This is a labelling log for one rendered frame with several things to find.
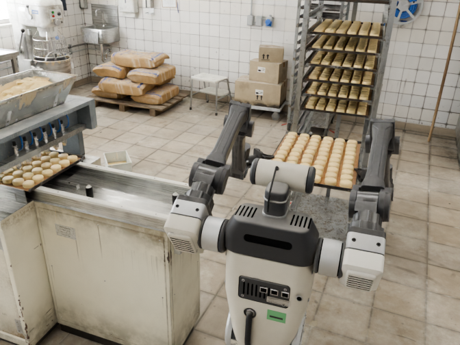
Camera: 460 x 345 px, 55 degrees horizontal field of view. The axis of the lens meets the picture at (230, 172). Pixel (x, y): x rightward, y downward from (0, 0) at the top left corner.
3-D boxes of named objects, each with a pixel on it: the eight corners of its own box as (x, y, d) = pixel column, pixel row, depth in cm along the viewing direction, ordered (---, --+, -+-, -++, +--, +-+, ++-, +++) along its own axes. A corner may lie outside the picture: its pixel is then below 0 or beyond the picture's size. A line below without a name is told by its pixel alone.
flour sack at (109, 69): (118, 81, 570) (117, 68, 562) (92, 77, 584) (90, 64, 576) (148, 70, 630) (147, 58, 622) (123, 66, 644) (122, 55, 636)
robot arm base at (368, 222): (343, 252, 114) (348, 231, 104) (348, 225, 118) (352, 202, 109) (378, 259, 112) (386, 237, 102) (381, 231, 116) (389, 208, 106)
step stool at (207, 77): (233, 107, 609) (235, 74, 589) (216, 116, 574) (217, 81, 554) (207, 101, 629) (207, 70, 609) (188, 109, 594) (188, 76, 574)
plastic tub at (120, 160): (104, 168, 425) (103, 152, 418) (127, 165, 432) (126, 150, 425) (109, 181, 400) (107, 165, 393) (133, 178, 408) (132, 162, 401)
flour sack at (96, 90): (117, 101, 581) (116, 90, 574) (90, 97, 593) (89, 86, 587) (145, 88, 641) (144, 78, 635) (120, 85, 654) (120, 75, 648)
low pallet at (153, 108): (84, 105, 598) (83, 97, 593) (117, 91, 665) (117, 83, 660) (162, 118, 561) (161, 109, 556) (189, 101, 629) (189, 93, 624)
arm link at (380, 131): (367, 109, 144) (400, 109, 140) (367, 142, 153) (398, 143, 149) (348, 203, 113) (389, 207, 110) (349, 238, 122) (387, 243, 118)
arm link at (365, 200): (353, 215, 111) (375, 218, 109) (358, 183, 116) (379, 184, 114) (354, 233, 118) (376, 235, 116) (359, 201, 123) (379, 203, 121)
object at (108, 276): (57, 334, 238) (29, 189, 199) (95, 294, 267) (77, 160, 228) (173, 374, 217) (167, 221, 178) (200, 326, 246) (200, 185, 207)
